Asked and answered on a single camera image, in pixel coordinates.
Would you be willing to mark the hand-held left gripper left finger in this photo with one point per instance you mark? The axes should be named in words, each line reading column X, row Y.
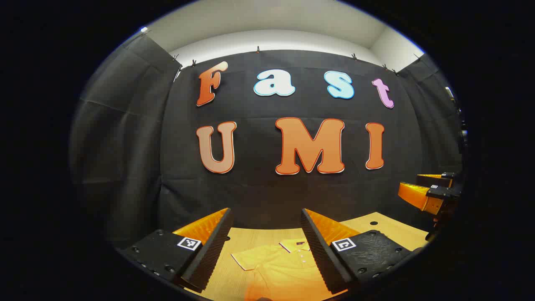
column 215, row 251

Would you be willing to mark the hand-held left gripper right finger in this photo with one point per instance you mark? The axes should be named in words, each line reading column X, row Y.
column 322, row 255

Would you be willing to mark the orange T-shirt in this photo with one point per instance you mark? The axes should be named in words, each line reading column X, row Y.
column 280, row 271

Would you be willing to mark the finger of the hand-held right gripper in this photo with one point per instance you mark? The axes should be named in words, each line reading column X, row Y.
column 434, row 180
column 418, row 196

